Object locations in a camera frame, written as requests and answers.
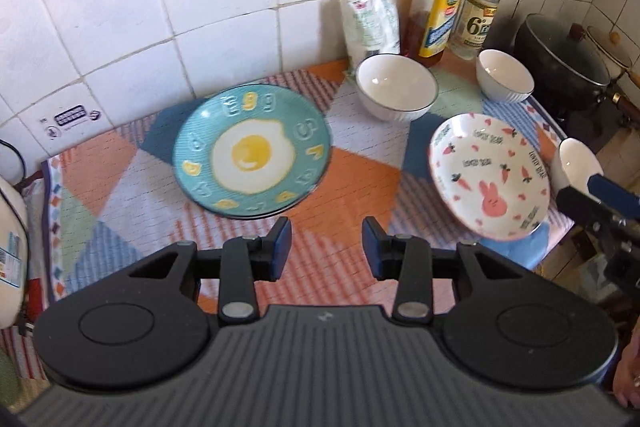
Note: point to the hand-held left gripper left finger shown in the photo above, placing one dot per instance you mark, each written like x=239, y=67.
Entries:
x=282, y=247

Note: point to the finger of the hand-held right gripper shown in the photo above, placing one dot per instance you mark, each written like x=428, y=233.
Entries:
x=612, y=189
x=585, y=207

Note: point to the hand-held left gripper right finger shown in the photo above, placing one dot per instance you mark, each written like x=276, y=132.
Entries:
x=372, y=249

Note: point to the white ribbed bowl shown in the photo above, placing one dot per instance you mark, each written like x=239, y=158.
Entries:
x=577, y=162
x=502, y=72
x=395, y=79

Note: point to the teal fried egg plate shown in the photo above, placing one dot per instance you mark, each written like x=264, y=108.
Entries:
x=250, y=152

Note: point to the white rabbit carrot plate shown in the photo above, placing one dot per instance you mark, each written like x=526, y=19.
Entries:
x=480, y=167

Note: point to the person's right hand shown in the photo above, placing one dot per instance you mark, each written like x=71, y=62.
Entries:
x=627, y=372

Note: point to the black gas stove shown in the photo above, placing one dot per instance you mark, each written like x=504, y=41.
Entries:
x=590, y=127

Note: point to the colourful patchwork tablecloth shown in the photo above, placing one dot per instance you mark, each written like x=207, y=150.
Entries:
x=350, y=147

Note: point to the black pot with lid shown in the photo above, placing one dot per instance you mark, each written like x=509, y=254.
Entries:
x=555, y=57

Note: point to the clear vinegar bottle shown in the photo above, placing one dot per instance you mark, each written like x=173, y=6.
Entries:
x=475, y=22

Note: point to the white salt bag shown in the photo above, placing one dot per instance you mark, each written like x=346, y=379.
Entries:
x=372, y=19

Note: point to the white rice cooker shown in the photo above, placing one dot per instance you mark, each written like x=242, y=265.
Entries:
x=10, y=257

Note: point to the wall sticker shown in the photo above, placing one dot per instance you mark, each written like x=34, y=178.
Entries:
x=70, y=117

